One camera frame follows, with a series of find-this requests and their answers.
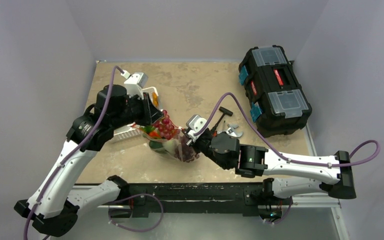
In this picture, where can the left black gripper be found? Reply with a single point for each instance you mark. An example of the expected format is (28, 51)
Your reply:
(152, 112)

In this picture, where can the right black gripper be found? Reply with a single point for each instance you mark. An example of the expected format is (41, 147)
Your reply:
(194, 142)

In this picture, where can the orange carrot with leaves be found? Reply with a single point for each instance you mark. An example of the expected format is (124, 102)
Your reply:
(149, 132)

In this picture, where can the clear zip bag orange zipper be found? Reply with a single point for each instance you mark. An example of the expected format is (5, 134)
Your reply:
(175, 147)

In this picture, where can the red grape bunch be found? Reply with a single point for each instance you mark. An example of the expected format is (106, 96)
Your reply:
(167, 130)

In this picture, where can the green cucumber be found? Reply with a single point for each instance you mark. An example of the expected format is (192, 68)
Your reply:
(157, 147)

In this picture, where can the white radish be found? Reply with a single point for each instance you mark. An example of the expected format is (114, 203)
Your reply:
(170, 146)

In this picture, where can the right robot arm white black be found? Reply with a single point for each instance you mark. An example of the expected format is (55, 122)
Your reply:
(287, 174)

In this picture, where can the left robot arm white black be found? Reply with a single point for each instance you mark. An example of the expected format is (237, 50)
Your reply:
(52, 210)

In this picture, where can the white perforated plastic basket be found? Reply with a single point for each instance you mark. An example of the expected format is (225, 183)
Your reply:
(131, 130)

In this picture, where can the black rubber mallet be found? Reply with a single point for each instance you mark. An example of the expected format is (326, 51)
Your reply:
(225, 112)

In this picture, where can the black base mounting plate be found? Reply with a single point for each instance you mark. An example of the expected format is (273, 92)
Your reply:
(249, 199)

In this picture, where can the black toolbox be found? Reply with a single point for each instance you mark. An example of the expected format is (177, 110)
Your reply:
(278, 105)

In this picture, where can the adjustable wrench red handle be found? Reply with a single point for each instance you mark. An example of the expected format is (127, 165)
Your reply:
(232, 131)

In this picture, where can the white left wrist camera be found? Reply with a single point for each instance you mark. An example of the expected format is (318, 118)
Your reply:
(134, 83)

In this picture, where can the aluminium frame rail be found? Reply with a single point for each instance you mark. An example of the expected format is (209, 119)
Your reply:
(307, 200)

